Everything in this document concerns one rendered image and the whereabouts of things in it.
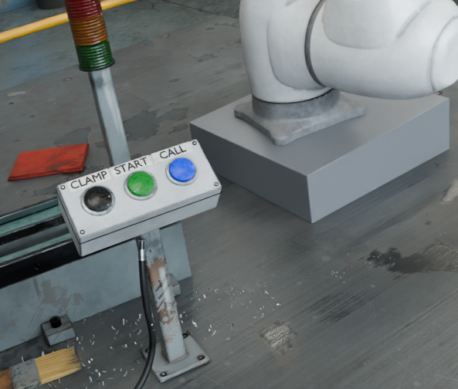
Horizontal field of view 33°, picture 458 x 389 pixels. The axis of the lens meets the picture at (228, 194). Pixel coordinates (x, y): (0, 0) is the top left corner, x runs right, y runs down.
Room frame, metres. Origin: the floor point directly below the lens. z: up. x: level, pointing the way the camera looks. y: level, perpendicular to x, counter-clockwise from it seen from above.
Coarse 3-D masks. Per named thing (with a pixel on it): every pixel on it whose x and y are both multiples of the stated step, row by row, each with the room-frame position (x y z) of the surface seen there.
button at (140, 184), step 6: (132, 174) 0.75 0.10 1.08; (138, 174) 0.75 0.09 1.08; (144, 174) 0.75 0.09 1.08; (132, 180) 0.75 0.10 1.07; (138, 180) 0.75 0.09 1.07; (144, 180) 0.75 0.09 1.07; (150, 180) 0.75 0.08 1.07; (132, 186) 0.74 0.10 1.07; (138, 186) 0.74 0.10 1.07; (144, 186) 0.74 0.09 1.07; (150, 186) 0.74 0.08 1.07; (132, 192) 0.73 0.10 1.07; (138, 192) 0.73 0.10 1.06; (144, 192) 0.73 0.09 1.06; (150, 192) 0.74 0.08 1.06
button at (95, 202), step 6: (90, 192) 0.73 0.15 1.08; (96, 192) 0.73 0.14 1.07; (102, 192) 0.73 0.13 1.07; (108, 192) 0.73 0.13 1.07; (84, 198) 0.72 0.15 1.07; (90, 198) 0.72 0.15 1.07; (96, 198) 0.72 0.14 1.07; (102, 198) 0.72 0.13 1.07; (108, 198) 0.72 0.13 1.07; (84, 204) 0.72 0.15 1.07; (90, 204) 0.72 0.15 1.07; (96, 204) 0.72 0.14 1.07; (102, 204) 0.72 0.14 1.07; (108, 204) 0.72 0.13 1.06; (90, 210) 0.72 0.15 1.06; (96, 210) 0.71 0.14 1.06; (102, 210) 0.71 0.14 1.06
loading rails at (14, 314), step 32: (0, 224) 0.98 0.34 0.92; (32, 224) 0.97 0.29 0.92; (64, 224) 0.98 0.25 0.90; (0, 256) 0.94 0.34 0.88; (32, 256) 0.86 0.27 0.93; (64, 256) 0.88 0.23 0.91; (96, 256) 0.89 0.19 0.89; (128, 256) 0.91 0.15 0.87; (0, 288) 0.84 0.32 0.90; (32, 288) 0.86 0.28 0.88; (64, 288) 0.87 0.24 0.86; (96, 288) 0.89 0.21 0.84; (128, 288) 0.91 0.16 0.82; (0, 320) 0.84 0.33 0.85; (32, 320) 0.85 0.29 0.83; (64, 320) 0.86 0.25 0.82
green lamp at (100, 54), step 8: (104, 40) 1.28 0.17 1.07; (80, 48) 1.27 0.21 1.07; (88, 48) 1.27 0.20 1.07; (96, 48) 1.27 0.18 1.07; (104, 48) 1.27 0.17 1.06; (80, 56) 1.27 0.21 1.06; (88, 56) 1.27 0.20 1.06; (96, 56) 1.27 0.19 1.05; (104, 56) 1.27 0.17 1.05; (112, 56) 1.30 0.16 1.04; (80, 64) 1.28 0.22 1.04; (88, 64) 1.27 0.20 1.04; (96, 64) 1.26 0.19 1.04; (104, 64) 1.27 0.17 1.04
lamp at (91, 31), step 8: (96, 16) 1.27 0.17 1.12; (72, 24) 1.27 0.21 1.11; (80, 24) 1.27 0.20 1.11; (88, 24) 1.27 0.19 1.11; (96, 24) 1.27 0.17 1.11; (104, 24) 1.29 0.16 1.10; (72, 32) 1.28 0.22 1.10; (80, 32) 1.27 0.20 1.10; (88, 32) 1.26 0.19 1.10; (96, 32) 1.27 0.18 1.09; (104, 32) 1.28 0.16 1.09; (80, 40) 1.27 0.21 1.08; (88, 40) 1.26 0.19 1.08; (96, 40) 1.27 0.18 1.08
